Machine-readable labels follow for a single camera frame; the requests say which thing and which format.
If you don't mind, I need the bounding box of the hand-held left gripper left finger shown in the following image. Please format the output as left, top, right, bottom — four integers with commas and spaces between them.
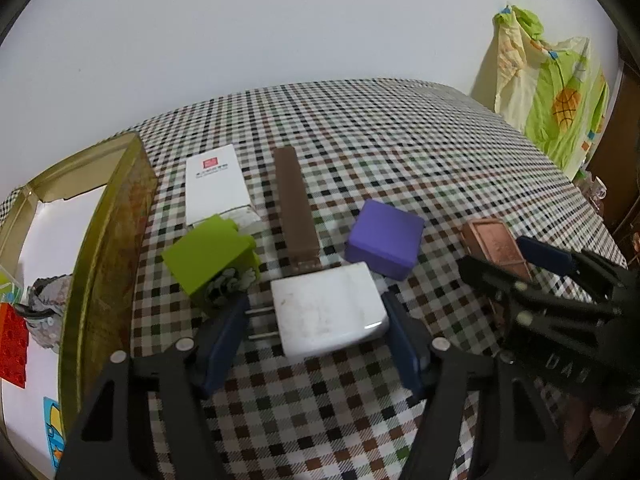
55, 292, 251, 480

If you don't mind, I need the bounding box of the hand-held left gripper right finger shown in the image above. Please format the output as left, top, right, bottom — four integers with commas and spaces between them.
381, 290, 576, 480

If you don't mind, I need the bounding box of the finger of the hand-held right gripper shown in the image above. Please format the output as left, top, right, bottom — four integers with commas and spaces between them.
516, 234, 632, 307
457, 254, 622, 322

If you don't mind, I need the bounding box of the copper brown box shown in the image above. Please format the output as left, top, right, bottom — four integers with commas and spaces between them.
461, 217, 533, 321

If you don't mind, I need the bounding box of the white plug charger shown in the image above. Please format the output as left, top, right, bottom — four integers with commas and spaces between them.
245, 264, 390, 358

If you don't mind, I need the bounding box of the green block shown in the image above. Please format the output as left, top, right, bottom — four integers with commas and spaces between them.
161, 214, 262, 317

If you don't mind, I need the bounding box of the purple block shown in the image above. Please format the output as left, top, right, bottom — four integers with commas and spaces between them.
344, 199, 426, 281

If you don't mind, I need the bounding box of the gold tin box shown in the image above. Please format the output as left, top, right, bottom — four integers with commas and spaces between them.
0, 131, 160, 480

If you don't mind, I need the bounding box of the brown rectangular bar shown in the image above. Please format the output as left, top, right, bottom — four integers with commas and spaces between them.
273, 146, 321, 277

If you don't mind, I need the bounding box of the white box with red label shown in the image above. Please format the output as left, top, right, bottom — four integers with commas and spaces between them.
185, 144, 261, 233

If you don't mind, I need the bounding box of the red toy brick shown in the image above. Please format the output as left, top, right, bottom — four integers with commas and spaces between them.
0, 302, 28, 389

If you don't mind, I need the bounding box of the dark wooden cabinet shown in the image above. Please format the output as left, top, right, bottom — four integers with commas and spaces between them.
585, 35, 640, 261

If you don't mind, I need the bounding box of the green and yellow printed cloth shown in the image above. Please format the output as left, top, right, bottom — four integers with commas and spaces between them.
472, 4, 611, 181

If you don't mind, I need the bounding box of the checkered tablecloth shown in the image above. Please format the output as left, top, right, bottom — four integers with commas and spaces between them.
0, 77, 631, 480

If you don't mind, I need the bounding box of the cartoon print card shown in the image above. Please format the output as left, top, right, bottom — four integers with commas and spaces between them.
42, 396, 68, 463

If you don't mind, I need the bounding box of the white paper liner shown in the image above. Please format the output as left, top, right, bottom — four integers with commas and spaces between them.
0, 185, 108, 466

